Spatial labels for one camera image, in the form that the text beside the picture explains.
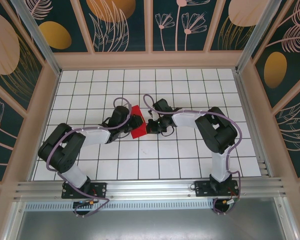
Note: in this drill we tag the red paper sheet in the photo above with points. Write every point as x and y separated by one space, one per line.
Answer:
138 133

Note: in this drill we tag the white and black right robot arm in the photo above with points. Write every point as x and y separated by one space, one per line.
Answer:
220 165

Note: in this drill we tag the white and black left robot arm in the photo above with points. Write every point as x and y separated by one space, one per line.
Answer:
95 136

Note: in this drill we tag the grey metal sheet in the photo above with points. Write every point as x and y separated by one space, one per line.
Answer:
150 225

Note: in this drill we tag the aluminium mounting rail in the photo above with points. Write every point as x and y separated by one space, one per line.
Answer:
150 186

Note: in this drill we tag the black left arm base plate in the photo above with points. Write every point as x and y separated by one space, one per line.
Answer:
100 190

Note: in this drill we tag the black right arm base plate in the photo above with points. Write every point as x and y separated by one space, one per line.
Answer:
202 190

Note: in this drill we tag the aluminium side rail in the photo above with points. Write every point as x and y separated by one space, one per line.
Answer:
252 125

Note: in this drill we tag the aluminium frame post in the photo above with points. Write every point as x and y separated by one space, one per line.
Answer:
40 42
255 32

